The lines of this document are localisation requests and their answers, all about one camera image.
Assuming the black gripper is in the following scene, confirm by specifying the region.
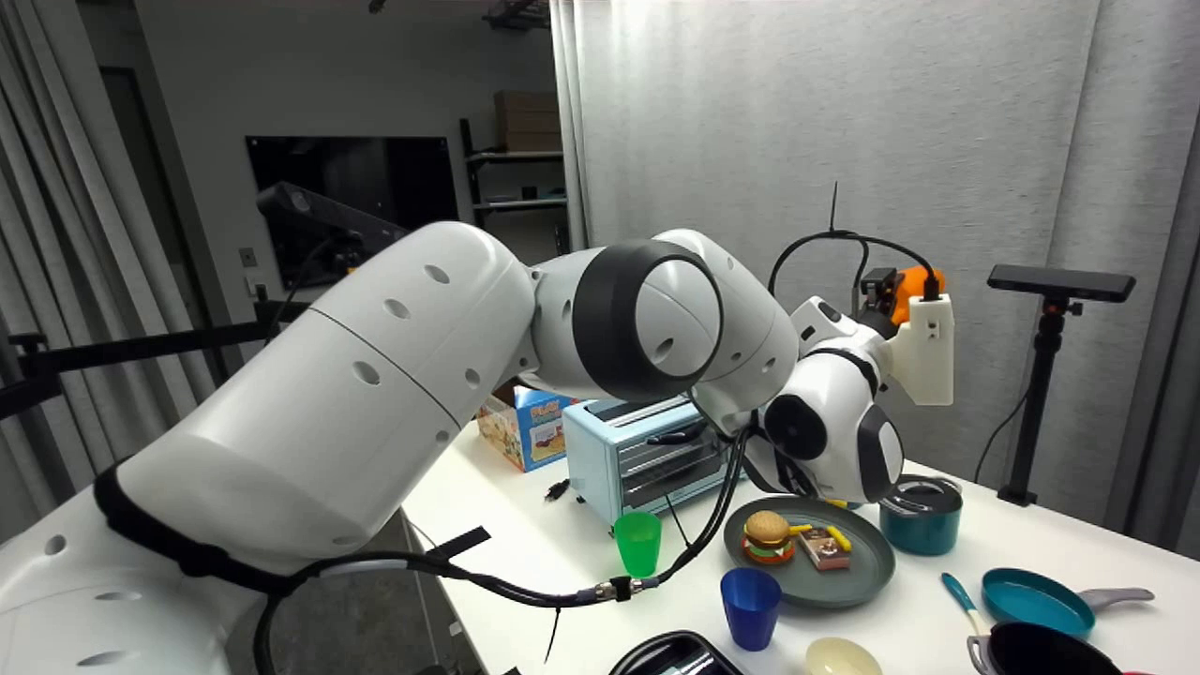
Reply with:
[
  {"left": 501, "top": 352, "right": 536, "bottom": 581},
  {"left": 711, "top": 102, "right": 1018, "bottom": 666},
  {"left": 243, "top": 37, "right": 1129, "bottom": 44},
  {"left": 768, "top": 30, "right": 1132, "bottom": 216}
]
[{"left": 854, "top": 267, "right": 898, "bottom": 336}]

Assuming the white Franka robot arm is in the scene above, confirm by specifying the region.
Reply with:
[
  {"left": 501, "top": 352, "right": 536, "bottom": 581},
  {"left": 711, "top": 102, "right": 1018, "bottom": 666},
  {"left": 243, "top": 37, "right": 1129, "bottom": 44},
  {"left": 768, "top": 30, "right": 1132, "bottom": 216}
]
[{"left": 0, "top": 222, "right": 902, "bottom": 675}]

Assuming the teal toy pot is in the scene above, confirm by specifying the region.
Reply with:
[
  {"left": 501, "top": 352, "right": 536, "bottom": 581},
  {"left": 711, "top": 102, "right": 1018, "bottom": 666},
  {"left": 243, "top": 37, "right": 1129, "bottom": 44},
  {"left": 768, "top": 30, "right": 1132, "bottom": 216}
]
[{"left": 881, "top": 477, "right": 962, "bottom": 555}]

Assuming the grey plate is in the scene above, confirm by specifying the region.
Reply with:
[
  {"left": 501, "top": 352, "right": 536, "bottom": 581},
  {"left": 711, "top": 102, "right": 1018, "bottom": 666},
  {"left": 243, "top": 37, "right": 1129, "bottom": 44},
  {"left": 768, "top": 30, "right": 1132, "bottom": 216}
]
[{"left": 724, "top": 497, "right": 897, "bottom": 612}]

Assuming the blue plastic cup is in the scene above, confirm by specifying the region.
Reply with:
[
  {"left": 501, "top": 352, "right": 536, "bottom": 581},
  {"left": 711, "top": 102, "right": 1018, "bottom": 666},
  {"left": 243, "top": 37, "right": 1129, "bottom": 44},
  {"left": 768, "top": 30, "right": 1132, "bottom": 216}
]
[{"left": 721, "top": 567, "right": 778, "bottom": 652}]

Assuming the green plastic cup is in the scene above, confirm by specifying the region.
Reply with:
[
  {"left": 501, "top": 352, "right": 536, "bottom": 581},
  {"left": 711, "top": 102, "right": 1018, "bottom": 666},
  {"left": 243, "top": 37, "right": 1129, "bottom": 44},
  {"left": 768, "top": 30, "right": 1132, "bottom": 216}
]
[{"left": 609, "top": 510, "right": 658, "bottom": 577}]

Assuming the black toy pot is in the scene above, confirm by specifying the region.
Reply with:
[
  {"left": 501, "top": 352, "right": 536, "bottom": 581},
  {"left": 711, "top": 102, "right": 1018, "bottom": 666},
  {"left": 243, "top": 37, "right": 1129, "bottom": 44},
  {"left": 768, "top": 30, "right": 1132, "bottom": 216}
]
[{"left": 968, "top": 622, "right": 1122, "bottom": 675}]

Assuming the toy sandwich piece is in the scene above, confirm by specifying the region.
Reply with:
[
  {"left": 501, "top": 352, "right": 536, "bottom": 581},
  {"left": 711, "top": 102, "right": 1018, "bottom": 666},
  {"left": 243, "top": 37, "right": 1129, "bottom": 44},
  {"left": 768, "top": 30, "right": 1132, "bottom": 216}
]
[{"left": 799, "top": 526, "right": 851, "bottom": 575}]

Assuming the toy burger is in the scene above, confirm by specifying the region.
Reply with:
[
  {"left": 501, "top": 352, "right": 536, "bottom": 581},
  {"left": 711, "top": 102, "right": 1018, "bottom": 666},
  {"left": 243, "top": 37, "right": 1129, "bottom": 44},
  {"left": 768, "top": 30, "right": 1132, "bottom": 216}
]
[{"left": 737, "top": 510, "right": 794, "bottom": 567}]

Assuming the light blue toy toaster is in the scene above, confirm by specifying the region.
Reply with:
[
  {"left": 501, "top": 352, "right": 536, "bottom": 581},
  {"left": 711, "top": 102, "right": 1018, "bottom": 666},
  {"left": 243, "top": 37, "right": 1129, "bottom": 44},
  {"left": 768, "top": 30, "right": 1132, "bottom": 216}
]
[{"left": 562, "top": 397, "right": 726, "bottom": 526}]

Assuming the teal frying pan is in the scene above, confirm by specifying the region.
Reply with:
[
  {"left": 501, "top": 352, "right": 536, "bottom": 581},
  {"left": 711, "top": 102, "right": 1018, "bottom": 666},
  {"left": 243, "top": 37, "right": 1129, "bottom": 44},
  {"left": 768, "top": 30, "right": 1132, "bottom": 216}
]
[{"left": 982, "top": 567, "right": 1149, "bottom": 639}]

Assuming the cream bowl centre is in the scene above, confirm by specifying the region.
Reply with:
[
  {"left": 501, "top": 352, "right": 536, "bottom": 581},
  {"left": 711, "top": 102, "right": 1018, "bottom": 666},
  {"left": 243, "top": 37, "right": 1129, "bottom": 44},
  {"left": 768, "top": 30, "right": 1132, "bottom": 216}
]
[{"left": 806, "top": 639, "right": 881, "bottom": 675}]

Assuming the blue white food box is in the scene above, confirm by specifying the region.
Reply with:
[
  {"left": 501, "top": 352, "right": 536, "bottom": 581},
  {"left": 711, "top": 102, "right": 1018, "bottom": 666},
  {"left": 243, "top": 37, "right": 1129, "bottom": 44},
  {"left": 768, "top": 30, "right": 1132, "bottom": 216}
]
[{"left": 476, "top": 386, "right": 569, "bottom": 472}]

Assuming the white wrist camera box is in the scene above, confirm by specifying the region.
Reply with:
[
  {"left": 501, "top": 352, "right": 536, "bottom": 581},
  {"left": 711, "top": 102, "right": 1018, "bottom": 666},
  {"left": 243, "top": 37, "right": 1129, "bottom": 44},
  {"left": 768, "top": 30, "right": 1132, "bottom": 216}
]
[{"left": 889, "top": 295, "right": 954, "bottom": 406}]

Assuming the black camera stand left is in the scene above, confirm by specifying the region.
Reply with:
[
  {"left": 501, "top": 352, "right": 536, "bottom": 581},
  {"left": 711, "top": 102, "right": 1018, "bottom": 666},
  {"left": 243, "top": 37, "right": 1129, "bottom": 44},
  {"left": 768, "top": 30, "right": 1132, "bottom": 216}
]
[{"left": 982, "top": 264, "right": 1138, "bottom": 510}]

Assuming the teal handled pasta spoon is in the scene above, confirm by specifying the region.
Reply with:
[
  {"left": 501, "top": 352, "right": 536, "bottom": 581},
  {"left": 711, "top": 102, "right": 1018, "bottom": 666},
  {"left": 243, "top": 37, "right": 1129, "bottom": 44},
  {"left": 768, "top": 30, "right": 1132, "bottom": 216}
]
[{"left": 939, "top": 575, "right": 994, "bottom": 675}]

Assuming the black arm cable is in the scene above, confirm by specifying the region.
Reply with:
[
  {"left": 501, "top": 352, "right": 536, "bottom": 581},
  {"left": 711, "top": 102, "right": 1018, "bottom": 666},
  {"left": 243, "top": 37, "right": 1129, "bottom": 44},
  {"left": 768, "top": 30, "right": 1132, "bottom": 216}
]
[{"left": 246, "top": 225, "right": 939, "bottom": 675}]

